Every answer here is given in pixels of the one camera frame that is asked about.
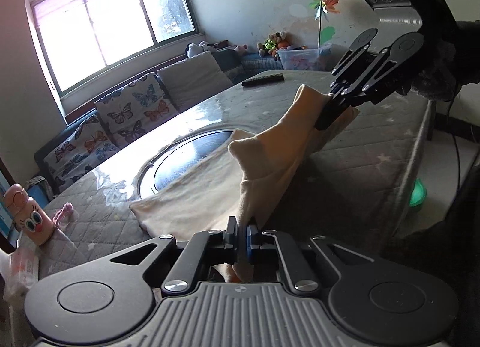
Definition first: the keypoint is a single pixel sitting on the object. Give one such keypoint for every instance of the left butterfly print cushion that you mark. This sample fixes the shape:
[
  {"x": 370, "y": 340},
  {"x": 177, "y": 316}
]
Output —
[{"x": 81, "y": 152}]

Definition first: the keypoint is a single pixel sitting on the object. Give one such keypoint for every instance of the cream sweatshirt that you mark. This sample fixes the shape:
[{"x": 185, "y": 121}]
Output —
[{"x": 246, "y": 178}]

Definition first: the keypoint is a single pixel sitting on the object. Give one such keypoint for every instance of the white black plush toy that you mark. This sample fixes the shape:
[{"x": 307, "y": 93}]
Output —
[{"x": 194, "y": 49}]

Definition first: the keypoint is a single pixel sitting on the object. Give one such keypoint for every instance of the grey quilted star tablecloth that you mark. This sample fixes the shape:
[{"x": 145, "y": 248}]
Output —
[{"x": 355, "y": 189}]

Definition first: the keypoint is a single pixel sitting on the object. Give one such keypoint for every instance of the clear plastic storage box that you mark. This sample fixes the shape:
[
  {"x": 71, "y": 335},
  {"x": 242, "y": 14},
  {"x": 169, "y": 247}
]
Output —
[{"x": 314, "y": 59}]

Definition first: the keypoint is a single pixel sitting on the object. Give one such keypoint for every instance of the orange green plush toy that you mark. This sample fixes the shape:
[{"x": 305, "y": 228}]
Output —
[{"x": 274, "y": 43}]

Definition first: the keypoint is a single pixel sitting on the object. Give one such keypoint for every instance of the round black induction cooktop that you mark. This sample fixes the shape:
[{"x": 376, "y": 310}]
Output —
[{"x": 176, "y": 159}]

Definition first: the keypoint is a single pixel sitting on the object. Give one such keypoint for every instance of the right butterfly print cushion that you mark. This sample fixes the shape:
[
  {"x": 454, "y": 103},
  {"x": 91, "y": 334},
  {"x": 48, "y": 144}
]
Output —
[{"x": 135, "y": 109}]

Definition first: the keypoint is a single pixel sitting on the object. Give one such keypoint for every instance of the large bright window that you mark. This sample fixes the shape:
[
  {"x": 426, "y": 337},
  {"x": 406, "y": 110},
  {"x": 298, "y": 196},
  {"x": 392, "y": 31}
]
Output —
[{"x": 82, "y": 38}]

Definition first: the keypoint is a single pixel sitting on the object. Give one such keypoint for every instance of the white pink tissue pack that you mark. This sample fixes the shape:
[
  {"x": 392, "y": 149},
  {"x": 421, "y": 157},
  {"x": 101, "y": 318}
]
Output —
[{"x": 19, "y": 271}]

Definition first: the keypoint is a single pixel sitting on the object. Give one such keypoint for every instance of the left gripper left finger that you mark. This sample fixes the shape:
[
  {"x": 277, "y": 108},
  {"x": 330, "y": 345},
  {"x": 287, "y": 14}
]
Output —
[{"x": 199, "y": 257}]

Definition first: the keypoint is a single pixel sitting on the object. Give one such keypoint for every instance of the dark blue sofa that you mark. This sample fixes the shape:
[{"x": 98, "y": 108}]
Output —
[{"x": 237, "y": 68}]

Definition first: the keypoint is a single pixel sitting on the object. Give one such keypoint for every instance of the grey blanket on sofa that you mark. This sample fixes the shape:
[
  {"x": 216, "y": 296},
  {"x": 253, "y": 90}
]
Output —
[{"x": 39, "y": 183}]

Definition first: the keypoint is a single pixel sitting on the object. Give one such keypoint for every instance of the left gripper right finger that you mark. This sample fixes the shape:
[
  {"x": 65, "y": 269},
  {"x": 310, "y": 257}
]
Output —
[{"x": 275, "y": 256}]

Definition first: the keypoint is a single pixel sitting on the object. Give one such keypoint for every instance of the black remote control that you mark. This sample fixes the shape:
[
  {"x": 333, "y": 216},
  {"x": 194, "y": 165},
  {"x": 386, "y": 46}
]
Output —
[{"x": 263, "y": 80}]

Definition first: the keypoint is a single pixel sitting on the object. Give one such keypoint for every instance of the pink cartoon face bottle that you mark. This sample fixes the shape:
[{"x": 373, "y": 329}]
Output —
[{"x": 28, "y": 216}]

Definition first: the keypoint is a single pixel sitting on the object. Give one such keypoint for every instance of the green round floor object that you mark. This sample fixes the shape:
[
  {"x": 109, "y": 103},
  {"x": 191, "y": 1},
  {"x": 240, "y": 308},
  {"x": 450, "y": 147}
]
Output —
[{"x": 418, "y": 196}]

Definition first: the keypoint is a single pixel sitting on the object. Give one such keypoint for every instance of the beige plain cushion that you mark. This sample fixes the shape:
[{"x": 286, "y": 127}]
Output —
[{"x": 193, "y": 80}]

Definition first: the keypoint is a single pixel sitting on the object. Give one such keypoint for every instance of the colourful paper pinwheel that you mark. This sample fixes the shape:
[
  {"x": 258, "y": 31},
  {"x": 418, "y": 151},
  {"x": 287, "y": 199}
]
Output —
[{"x": 323, "y": 8}]

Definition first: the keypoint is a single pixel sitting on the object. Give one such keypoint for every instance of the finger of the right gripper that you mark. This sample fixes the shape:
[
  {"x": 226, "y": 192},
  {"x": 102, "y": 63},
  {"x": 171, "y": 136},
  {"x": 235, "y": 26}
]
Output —
[
  {"x": 352, "y": 72},
  {"x": 393, "y": 71}
]

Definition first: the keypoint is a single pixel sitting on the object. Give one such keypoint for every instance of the butterfly print cushion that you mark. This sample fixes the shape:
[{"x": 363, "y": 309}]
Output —
[
  {"x": 135, "y": 109},
  {"x": 81, "y": 152}
]

